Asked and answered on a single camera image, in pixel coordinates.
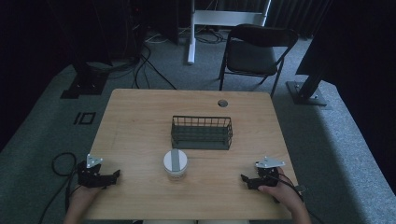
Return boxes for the black floor cables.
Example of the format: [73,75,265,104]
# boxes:
[106,36,178,91]

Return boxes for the person's left hand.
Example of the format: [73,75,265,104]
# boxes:
[68,185,105,210]

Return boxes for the black folding chair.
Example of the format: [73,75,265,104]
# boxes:
[218,23,300,98]

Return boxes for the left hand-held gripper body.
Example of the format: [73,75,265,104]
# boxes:
[77,153,109,189]

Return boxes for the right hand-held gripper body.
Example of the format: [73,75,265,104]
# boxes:
[254,156,287,189]

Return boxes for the white desk frame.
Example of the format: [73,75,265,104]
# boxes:
[187,0,273,65]

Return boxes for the dark wire basket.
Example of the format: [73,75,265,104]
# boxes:
[170,115,233,151]

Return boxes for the person's right hand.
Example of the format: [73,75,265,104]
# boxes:
[257,167,305,213]

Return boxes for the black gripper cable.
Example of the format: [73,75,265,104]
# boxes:
[265,173,326,224]
[37,151,82,224]

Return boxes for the black stand with base plate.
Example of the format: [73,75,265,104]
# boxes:
[285,46,332,107]
[60,46,114,100]

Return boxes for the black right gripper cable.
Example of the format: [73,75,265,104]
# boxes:
[265,173,326,224]

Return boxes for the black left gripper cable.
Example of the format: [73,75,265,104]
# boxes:
[37,151,82,224]

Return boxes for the dark curtain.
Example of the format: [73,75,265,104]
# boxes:
[267,0,332,40]

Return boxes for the white jar with grey-striped lid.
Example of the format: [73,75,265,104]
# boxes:
[163,148,189,182]

